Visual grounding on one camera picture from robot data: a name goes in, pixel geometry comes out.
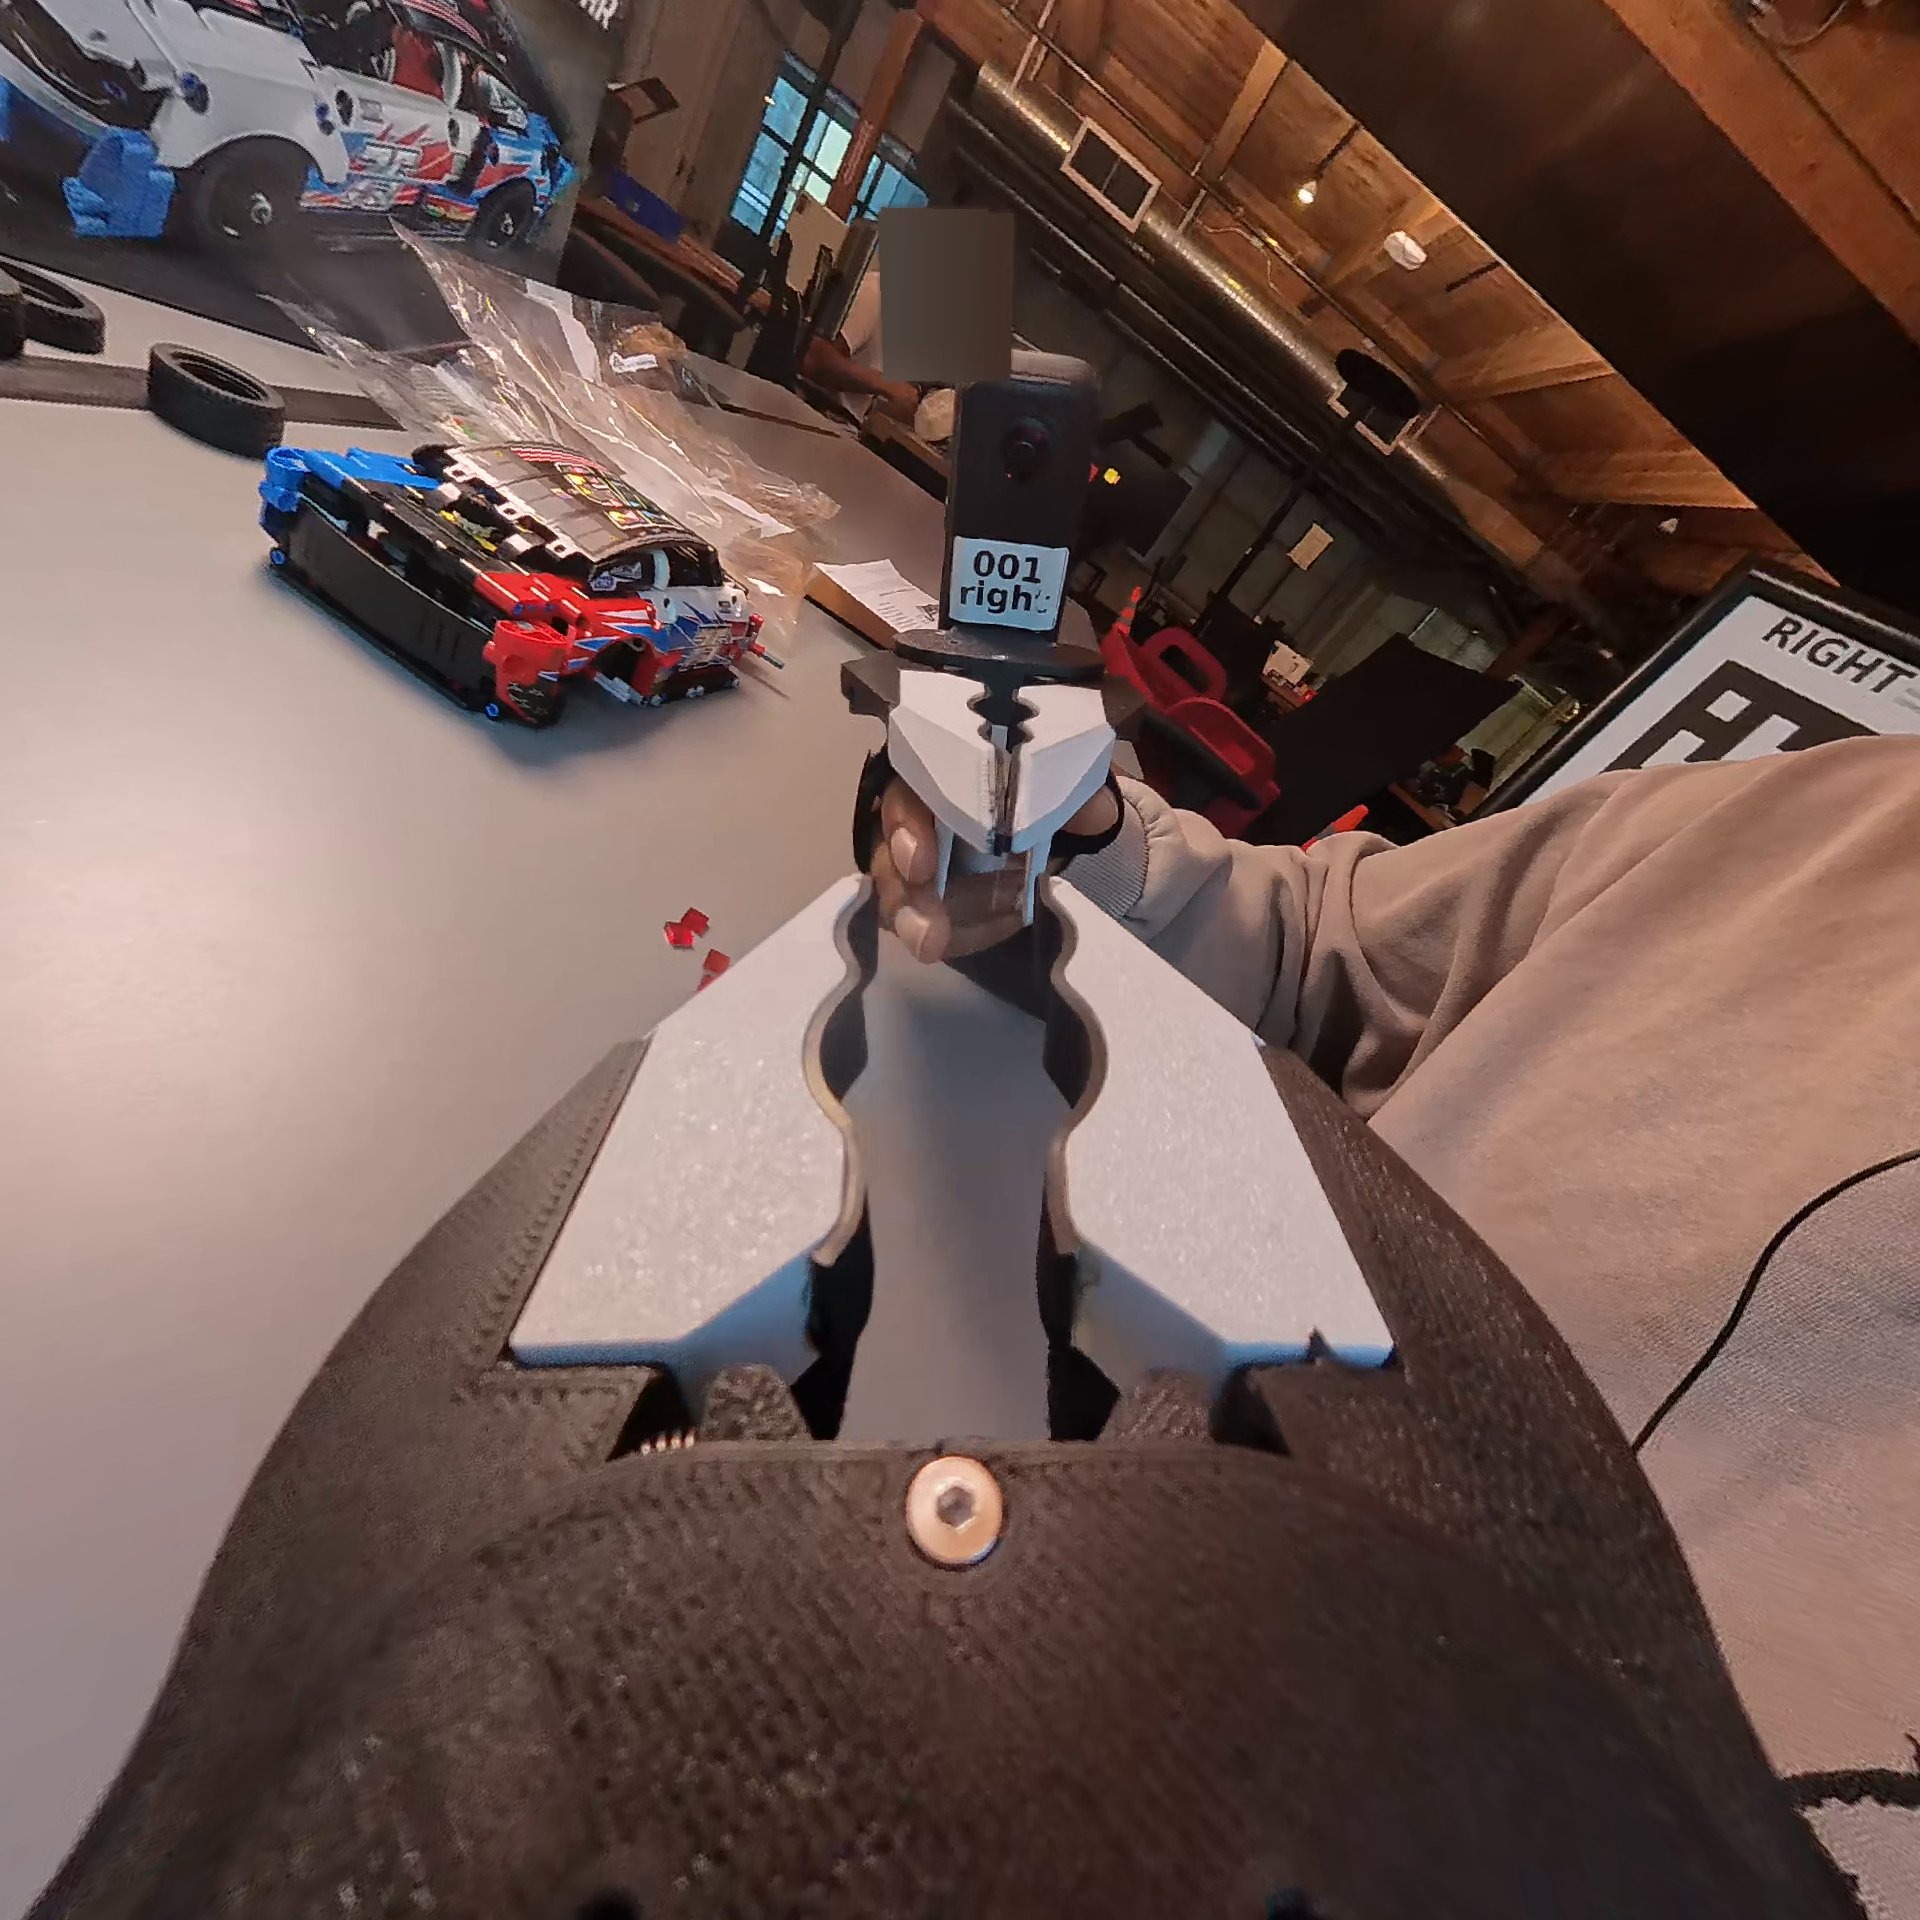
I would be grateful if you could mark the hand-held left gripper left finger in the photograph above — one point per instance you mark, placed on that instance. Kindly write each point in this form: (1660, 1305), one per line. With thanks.
(679, 1200)

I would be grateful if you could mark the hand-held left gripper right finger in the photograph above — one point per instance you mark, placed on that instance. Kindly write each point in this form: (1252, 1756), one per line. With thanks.
(1233, 1200)

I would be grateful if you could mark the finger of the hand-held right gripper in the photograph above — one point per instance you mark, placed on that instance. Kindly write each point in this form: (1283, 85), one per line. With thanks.
(934, 748)
(1064, 758)

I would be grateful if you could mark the person's right forearm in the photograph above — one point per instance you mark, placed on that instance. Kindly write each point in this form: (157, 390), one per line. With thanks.
(1350, 929)

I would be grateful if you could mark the red black lego car model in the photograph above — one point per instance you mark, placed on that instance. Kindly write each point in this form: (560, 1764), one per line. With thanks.
(496, 587)

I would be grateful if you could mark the black lego set box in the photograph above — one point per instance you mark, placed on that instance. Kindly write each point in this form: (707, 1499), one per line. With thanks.
(299, 109)

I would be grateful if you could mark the black rubber lego tire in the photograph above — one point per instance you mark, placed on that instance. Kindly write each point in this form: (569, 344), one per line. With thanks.
(6, 322)
(212, 401)
(68, 308)

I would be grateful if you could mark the red plastic chair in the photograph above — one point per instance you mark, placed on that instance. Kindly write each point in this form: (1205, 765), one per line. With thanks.
(1186, 669)
(1225, 758)

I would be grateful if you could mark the clear plastic bag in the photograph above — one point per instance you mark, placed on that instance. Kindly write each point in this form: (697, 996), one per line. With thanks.
(600, 405)

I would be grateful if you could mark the black framed white sign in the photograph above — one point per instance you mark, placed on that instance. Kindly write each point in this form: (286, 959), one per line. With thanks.
(1683, 706)

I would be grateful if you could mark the person's beige hoodie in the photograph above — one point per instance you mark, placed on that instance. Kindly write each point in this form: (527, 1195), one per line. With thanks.
(1830, 1499)

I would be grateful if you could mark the black table divider strip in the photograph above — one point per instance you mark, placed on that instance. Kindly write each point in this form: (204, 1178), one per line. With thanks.
(87, 386)

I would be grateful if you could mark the silver ventilation duct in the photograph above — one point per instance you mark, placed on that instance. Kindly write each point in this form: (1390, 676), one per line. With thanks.
(1233, 284)

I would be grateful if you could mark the white wall vent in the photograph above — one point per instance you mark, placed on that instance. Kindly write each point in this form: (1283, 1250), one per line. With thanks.
(1107, 172)

